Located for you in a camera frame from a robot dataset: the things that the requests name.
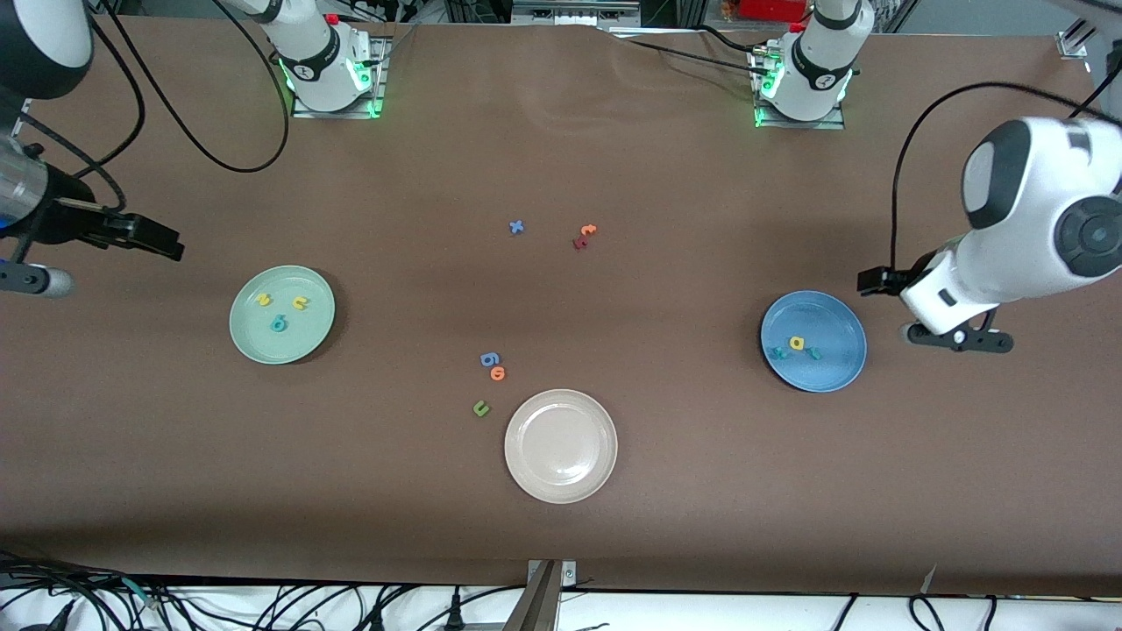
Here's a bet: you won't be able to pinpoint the blue plate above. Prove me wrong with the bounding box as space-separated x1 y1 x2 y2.
760 290 869 393

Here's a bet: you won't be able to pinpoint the black base cable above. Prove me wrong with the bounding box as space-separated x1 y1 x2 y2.
691 23 765 52
614 35 763 73

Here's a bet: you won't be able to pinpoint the green plate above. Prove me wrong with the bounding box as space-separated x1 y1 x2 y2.
229 265 337 365

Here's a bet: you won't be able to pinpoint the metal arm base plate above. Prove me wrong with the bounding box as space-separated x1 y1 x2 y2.
754 48 847 131
292 37 389 120

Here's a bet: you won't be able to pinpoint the aluminium corner rail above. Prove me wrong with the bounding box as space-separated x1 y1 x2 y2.
1056 0 1122 60

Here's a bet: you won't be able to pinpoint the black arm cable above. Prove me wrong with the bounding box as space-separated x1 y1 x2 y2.
0 0 290 255
890 82 1122 274

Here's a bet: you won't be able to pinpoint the beige plate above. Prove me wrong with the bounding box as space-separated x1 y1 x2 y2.
504 388 619 506

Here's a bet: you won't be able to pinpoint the aluminium mount post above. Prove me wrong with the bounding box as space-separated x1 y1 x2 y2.
504 559 578 631

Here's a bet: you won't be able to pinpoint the grey equipment box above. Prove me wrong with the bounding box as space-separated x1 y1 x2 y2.
511 0 641 27

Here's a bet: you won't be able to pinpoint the brown table cover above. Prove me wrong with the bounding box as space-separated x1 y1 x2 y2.
0 16 1122 599

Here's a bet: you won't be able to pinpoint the red box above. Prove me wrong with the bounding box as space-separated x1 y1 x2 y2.
739 0 809 24

